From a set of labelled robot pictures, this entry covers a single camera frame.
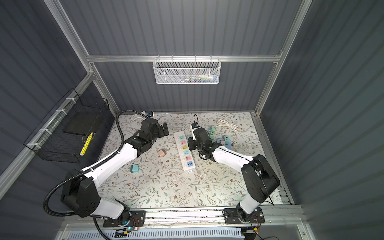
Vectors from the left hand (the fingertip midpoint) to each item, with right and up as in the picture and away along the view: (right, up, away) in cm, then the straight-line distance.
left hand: (159, 126), depth 84 cm
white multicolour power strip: (+15, -22, +7) cm, 27 cm away
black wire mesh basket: (-44, -5, -12) cm, 46 cm away
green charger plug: (+33, -2, +17) cm, 37 cm away
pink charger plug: (-2, -18, +12) cm, 21 cm away
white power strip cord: (-23, +6, +27) cm, 36 cm away
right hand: (+18, -8, +4) cm, 20 cm away
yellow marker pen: (-32, -9, -14) cm, 36 cm away
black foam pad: (-39, +1, -8) cm, 40 cm away
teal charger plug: (+41, -9, +12) cm, 44 cm away
